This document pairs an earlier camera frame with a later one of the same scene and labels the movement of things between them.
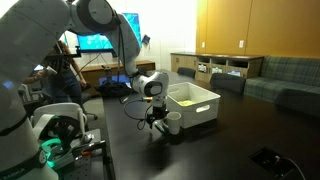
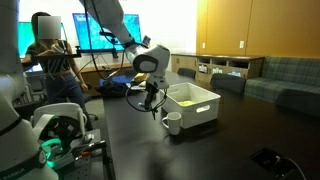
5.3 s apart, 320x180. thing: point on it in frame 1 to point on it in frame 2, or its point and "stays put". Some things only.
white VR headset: x=58 y=127 stays put
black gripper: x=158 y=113 to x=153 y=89
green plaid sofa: x=288 y=81 stays put
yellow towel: x=186 y=102 stays put
